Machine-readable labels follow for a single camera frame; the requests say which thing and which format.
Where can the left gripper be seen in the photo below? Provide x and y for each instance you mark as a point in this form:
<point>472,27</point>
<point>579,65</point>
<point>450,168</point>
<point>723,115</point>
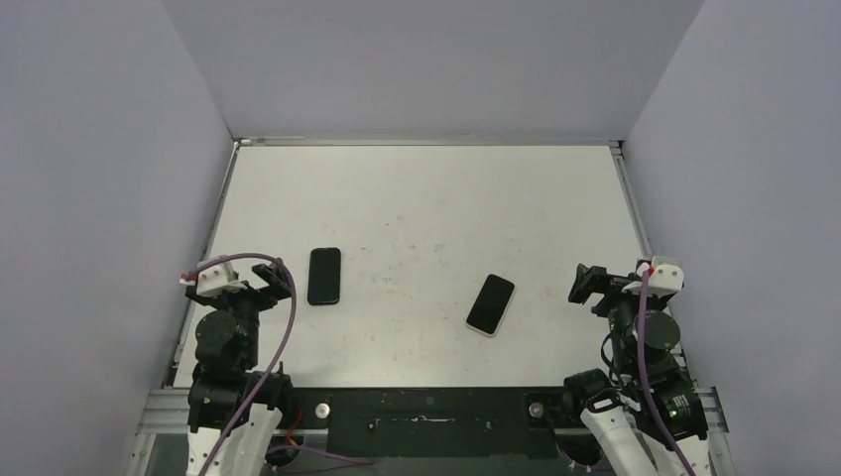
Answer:
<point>268,296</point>

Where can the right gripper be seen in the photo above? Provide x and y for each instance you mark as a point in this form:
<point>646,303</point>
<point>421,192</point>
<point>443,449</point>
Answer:
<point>606,285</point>

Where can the phone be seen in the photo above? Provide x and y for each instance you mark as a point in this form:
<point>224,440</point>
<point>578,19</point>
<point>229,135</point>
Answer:
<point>490,306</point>

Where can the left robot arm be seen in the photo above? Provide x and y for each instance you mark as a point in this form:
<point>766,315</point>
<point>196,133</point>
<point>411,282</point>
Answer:
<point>233,408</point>

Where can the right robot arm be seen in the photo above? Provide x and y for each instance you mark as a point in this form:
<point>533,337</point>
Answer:
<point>644,411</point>

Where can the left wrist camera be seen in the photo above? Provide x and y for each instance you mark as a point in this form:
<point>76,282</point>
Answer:
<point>213,281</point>

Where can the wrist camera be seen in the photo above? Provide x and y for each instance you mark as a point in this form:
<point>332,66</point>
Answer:
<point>213,281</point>
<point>665,277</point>

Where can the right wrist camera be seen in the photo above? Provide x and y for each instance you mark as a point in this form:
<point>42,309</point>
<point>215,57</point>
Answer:
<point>665,277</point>

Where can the aluminium frame rail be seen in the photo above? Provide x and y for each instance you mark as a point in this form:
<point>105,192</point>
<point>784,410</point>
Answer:
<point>166,410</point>

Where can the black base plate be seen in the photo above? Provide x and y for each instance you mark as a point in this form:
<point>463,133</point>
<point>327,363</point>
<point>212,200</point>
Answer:
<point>439,422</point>

